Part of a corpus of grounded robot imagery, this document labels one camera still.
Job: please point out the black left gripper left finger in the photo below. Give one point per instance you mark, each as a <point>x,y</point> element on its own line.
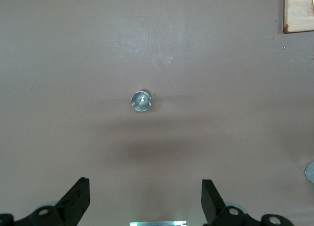
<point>73,204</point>

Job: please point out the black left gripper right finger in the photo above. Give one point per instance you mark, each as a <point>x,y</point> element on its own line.
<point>213,204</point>

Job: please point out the steel jigger measuring cup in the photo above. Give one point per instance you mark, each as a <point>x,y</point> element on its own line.
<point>141,101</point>

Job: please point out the green bottle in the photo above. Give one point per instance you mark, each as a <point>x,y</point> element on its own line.
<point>311,173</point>

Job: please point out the brown table cover sheet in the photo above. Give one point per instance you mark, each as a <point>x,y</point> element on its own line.
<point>73,88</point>

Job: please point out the wooden cutting board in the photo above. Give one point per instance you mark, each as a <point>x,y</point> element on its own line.
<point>299,12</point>

